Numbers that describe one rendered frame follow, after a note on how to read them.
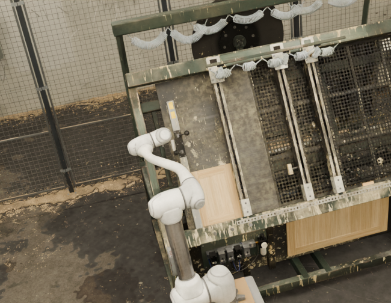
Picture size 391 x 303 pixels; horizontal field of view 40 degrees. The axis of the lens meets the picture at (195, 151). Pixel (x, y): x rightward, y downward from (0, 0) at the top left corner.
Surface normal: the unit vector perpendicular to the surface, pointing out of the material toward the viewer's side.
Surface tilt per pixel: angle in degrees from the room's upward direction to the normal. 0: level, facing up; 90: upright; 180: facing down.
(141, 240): 0
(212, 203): 59
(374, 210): 90
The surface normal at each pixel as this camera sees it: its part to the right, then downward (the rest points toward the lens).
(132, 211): -0.13, -0.86
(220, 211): 0.14, -0.04
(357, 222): 0.23, 0.46
